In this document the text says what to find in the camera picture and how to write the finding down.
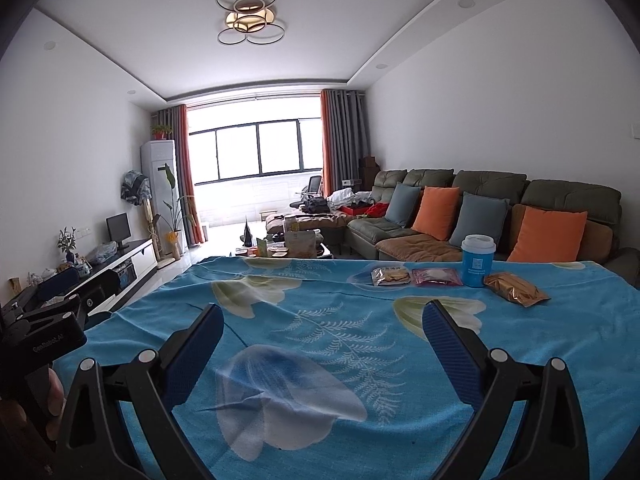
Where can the tall green potted plant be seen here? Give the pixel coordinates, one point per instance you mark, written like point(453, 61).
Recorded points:
point(172, 210)

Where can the grey blue cushion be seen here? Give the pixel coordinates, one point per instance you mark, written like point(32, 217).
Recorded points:
point(480, 215)
point(402, 203)

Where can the olive green sectional sofa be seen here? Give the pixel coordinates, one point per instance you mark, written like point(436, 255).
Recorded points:
point(375, 238)

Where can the orange cushion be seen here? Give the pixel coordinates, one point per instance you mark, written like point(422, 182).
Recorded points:
point(437, 211)
point(547, 235)

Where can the blue floral tablecloth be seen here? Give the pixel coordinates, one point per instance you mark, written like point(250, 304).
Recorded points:
point(321, 374)

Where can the blue paper coffee cup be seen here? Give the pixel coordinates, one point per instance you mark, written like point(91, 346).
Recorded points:
point(478, 252)

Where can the grey orange right curtain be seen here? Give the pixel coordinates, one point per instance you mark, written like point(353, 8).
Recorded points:
point(346, 137)

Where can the left hand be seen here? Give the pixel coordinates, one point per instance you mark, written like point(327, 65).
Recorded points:
point(38, 399)

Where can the small black monitor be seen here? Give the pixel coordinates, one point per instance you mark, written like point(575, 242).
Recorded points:
point(118, 230)

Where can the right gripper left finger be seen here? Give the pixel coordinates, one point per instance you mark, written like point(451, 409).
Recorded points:
point(94, 442)

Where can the ring ceiling lamp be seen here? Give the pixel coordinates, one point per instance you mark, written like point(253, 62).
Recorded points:
point(250, 22)

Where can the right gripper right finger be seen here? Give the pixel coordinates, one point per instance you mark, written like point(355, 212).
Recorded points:
point(551, 441)

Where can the pink snack packet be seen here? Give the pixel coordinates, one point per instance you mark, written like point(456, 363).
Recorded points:
point(436, 277)

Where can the gold foil snack packet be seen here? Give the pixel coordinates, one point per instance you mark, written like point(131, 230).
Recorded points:
point(514, 289)

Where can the white TV cabinet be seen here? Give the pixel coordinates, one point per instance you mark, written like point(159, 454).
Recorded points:
point(108, 286)

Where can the cluttered coffee table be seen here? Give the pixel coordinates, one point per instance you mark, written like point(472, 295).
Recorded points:
point(298, 235)

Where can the cracker snack packet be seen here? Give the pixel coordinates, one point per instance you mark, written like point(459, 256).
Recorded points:
point(390, 276)

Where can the white standing air conditioner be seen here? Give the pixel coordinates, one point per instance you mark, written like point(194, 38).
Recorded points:
point(151, 153)

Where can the grey orange curtain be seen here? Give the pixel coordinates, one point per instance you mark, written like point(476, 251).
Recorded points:
point(175, 122)
point(346, 137)

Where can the grey orange left curtain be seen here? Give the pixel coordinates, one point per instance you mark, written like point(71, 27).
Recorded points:
point(175, 122)

